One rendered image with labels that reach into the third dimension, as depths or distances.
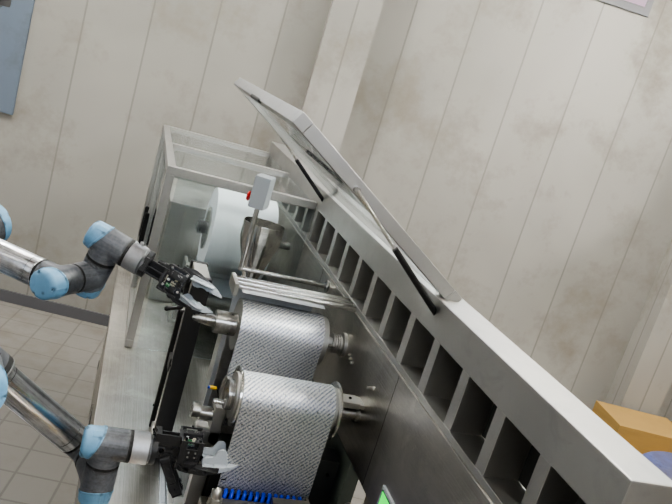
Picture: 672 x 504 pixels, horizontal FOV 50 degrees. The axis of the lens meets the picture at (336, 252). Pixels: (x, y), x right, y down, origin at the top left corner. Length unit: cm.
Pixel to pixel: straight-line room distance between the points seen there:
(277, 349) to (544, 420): 94
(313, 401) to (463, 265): 350
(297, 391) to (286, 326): 24
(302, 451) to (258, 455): 11
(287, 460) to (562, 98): 384
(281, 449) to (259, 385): 17
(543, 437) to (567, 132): 415
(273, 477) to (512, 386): 78
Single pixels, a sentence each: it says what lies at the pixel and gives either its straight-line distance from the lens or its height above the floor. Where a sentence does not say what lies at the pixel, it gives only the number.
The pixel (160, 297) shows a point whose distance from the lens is 272.
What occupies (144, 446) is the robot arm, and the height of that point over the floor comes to 113.
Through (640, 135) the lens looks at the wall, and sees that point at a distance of 545.
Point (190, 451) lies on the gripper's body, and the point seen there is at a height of 113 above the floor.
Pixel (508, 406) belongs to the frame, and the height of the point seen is 159.
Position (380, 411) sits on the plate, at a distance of 176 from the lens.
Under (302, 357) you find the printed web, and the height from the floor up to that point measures 131.
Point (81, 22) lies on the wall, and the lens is 500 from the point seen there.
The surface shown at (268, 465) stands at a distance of 184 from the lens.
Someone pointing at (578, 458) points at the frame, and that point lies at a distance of 114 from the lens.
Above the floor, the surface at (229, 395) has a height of 126.
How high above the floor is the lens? 203
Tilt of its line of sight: 13 degrees down
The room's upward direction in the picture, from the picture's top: 17 degrees clockwise
